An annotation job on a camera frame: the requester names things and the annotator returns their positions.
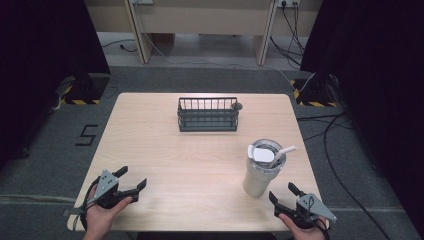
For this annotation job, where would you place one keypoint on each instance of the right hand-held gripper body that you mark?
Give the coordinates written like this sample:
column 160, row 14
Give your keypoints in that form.
column 310, row 208

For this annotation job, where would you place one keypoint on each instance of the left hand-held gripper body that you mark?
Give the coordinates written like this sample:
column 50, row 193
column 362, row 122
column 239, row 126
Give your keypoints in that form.
column 107, row 186

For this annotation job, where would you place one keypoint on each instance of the person's right hand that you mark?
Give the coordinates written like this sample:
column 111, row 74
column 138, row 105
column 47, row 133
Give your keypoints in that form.
column 301, row 231

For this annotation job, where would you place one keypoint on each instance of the person's left hand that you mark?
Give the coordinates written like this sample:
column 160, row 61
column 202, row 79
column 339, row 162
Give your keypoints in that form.
column 101, row 216

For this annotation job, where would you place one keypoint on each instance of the white tumbler with clear lid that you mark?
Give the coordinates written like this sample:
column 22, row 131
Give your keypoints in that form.
column 258, row 176

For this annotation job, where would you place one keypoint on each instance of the white drinking straw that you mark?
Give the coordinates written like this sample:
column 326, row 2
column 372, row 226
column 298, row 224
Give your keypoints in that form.
column 285, row 151

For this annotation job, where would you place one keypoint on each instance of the stand base with hazard tape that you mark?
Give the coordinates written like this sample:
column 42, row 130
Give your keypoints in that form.
column 83, row 91
column 313, row 95

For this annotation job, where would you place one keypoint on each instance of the dark suction cup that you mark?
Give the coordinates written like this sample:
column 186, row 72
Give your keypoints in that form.
column 237, row 106

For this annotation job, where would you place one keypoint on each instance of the black curtain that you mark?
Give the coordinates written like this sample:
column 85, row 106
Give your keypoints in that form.
column 383, row 66
column 40, row 50

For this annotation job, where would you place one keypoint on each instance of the white power strip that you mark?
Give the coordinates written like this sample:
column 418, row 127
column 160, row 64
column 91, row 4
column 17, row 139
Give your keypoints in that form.
column 142, row 1

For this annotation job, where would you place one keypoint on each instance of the white wall socket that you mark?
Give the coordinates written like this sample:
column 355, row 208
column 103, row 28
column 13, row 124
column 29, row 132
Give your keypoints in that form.
column 288, row 2

